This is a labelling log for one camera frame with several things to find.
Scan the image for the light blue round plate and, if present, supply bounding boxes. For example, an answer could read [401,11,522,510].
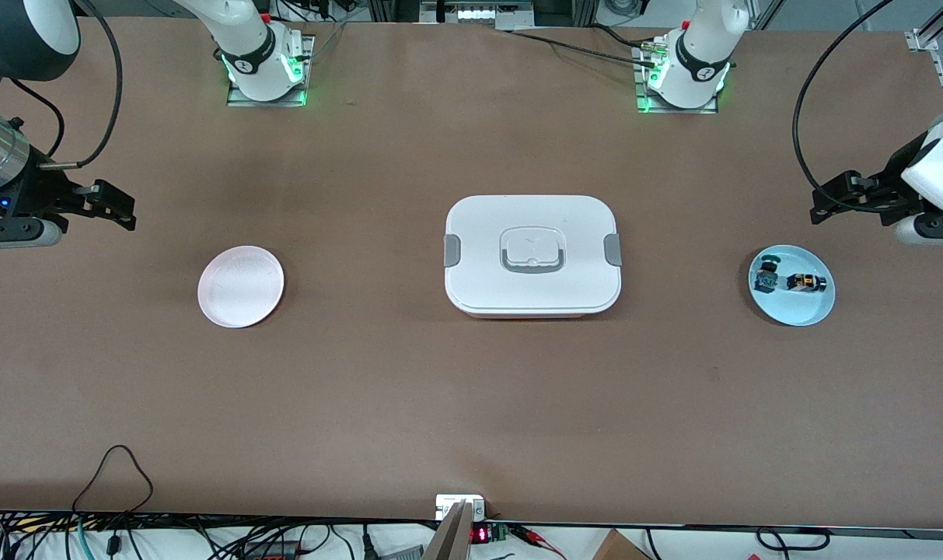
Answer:
[748,244,836,327]

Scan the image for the pink round plate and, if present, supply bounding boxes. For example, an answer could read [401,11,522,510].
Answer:
[197,245,285,329]

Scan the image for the white lidded lunch box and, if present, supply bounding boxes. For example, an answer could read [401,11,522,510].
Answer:
[443,194,622,320]

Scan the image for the brown cardboard box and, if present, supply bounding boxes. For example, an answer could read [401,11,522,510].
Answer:
[592,529,651,560]

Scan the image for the small white device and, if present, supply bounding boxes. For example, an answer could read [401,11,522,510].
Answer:
[435,495,486,520]

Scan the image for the red clip leads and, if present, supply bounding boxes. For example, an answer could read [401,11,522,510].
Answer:
[510,525,567,559]

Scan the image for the grey metal bar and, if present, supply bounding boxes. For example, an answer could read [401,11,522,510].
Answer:
[424,502,473,560]

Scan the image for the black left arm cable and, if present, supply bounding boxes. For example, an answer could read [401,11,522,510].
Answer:
[791,0,899,191]

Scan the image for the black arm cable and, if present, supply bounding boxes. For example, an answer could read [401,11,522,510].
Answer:
[791,0,899,191]
[38,0,124,170]

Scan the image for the green push-button switch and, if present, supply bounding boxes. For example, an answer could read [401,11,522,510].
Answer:
[753,254,783,295]

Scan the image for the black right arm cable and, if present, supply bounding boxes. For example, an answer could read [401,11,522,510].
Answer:
[38,0,124,170]

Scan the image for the aluminium profile rail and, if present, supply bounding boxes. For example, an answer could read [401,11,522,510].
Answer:
[905,0,943,107]

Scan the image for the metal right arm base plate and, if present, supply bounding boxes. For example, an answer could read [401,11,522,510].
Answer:
[226,35,315,107]

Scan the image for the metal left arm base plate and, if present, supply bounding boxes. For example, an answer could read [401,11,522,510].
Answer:
[634,39,719,115]

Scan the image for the thin black cable loop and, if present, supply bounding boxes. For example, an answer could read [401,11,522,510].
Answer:
[71,445,155,514]

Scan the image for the black cable on table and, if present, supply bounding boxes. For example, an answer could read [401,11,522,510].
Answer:
[502,23,658,67]

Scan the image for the black cable tangle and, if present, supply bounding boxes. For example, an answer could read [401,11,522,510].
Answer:
[0,509,441,560]

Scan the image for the aluminium frame with white label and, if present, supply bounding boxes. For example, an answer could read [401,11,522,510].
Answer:
[419,0,536,32]

